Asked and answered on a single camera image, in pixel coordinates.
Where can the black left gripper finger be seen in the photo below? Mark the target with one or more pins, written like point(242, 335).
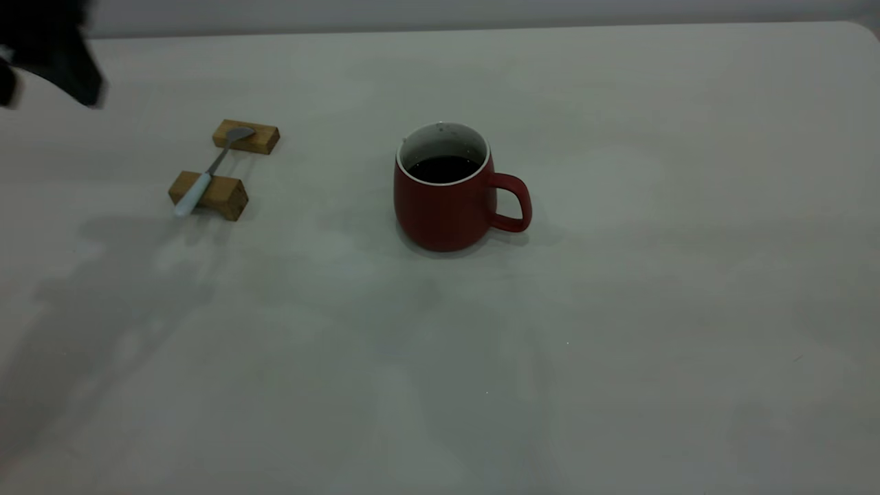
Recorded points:
point(86, 82)

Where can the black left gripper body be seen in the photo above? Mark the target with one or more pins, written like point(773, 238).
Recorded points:
point(38, 31)

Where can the red ceramic mug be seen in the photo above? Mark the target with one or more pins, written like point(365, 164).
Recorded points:
point(440, 216)

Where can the dark coffee liquid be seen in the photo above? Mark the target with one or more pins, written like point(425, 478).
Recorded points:
point(443, 169)

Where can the arched wooden block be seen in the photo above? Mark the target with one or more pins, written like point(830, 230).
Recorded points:
point(228, 196)

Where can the flat wooden block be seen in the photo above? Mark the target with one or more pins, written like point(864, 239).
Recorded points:
point(265, 141)

